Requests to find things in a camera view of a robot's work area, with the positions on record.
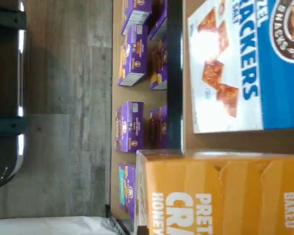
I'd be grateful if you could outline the blue sea salt pretzel box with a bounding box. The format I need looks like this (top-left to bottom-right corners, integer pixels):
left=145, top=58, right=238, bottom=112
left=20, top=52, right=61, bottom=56
left=187, top=0, right=294, bottom=135

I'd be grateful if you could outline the purple Annie's boxes group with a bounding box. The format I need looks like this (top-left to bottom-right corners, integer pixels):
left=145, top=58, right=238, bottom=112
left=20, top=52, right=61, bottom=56
left=111, top=0, right=172, bottom=222

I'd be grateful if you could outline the purple Annie's snack box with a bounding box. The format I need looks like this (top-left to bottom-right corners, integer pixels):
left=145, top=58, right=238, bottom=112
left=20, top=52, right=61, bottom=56
left=147, top=0, right=169, bottom=41
left=121, top=0, right=150, bottom=35
left=148, top=40, right=169, bottom=91
left=117, top=33, right=148, bottom=88
left=115, top=101, right=145, bottom=154
left=148, top=105, right=169, bottom=149

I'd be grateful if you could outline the purple Annie's box teal panel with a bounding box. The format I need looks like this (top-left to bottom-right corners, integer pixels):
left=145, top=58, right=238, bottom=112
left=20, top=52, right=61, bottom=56
left=118, top=163, right=138, bottom=220

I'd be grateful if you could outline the black metal shelf beam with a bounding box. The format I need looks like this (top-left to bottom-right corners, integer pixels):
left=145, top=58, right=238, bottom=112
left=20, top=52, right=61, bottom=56
left=167, top=0, right=187, bottom=157

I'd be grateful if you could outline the black cart with chrome edge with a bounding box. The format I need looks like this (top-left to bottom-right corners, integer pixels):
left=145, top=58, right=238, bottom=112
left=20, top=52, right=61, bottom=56
left=0, top=0, right=30, bottom=188

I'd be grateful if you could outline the white pretzel crackers box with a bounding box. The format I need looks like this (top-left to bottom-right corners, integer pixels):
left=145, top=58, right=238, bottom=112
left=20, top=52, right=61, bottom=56
left=135, top=149, right=294, bottom=235

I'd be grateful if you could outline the wooden shelf board with crackers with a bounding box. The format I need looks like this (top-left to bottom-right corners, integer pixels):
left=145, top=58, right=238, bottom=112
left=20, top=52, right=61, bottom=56
left=182, top=0, right=294, bottom=159

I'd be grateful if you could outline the white crumpled plastic cover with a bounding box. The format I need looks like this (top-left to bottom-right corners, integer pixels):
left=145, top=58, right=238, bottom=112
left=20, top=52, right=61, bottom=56
left=0, top=215, right=122, bottom=235

